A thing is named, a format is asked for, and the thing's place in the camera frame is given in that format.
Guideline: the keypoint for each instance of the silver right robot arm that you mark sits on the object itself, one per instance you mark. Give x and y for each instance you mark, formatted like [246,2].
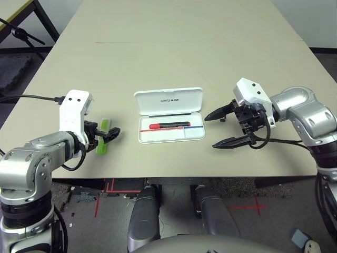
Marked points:
[297,105]

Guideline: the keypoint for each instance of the dark foam floor mat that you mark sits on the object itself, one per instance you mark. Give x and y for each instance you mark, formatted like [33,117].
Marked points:
[13,71]

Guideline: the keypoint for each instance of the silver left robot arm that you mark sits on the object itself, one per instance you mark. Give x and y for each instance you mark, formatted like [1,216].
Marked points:
[31,158]

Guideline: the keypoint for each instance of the grey robot leg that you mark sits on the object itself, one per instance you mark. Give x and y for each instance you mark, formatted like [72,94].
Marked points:
[144,218]
[216,210]

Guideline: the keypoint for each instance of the black table underframe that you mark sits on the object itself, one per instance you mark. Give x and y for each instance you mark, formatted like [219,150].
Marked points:
[79,183]

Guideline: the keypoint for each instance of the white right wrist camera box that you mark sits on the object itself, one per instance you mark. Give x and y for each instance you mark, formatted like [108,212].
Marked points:
[250,91]

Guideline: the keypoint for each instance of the black tripod stand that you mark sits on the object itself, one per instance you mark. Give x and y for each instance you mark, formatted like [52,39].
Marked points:
[18,33]

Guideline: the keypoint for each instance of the red and black marker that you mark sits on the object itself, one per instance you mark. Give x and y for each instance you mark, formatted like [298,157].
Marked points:
[168,125]

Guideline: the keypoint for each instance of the side table with black frame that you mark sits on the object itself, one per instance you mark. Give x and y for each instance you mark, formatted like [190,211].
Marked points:
[44,18]

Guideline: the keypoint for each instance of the grey robot torso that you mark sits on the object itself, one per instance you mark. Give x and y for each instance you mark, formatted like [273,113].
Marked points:
[205,245]

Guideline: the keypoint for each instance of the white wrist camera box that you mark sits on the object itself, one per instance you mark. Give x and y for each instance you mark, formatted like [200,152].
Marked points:
[250,91]
[72,113]

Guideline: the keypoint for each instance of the green rectangular eraser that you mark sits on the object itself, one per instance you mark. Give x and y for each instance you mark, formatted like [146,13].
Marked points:
[106,124]

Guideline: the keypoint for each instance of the blue grey floor object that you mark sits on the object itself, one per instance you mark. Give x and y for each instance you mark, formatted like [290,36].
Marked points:
[298,237]

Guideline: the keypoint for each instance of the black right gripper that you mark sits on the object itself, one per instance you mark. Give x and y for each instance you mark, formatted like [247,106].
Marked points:
[251,117]

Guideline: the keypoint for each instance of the grey left robot leg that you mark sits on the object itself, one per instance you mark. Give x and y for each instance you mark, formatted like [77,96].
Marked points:
[144,218]

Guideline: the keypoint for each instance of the small black stationery piece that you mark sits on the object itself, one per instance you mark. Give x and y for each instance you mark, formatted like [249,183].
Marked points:
[223,120]

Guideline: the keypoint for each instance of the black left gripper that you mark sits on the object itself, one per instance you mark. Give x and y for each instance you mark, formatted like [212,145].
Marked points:
[90,135]

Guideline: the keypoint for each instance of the grey right robot leg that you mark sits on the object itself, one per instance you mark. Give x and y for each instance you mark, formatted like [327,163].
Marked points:
[216,210]

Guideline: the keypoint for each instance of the white pencil case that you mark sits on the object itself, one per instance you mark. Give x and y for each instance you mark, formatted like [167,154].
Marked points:
[168,105]

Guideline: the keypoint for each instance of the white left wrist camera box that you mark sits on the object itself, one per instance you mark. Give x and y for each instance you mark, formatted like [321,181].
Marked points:
[72,113]

